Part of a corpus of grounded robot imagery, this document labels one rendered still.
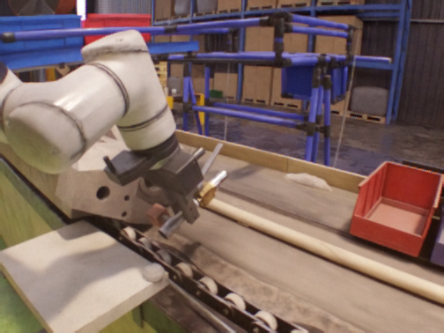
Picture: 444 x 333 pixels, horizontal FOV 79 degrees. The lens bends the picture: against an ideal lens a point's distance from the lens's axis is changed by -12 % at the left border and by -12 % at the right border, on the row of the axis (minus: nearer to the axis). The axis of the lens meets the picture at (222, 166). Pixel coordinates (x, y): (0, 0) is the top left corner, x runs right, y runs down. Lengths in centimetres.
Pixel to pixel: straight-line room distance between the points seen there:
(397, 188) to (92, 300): 94
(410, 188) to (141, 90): 91
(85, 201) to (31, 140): 34
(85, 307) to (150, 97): 34
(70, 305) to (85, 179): 25
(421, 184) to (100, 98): 97
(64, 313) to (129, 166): 25
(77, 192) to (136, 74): 32
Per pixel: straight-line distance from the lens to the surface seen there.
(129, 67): 41
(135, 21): 133
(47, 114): 34
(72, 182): 65
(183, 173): 47
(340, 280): 69
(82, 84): 37
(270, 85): 1078
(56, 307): 55
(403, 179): 110
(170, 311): 54
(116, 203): 70
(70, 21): 120
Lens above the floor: 115
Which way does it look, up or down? 18 degrees down
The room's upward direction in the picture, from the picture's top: 3 degrees clockwise
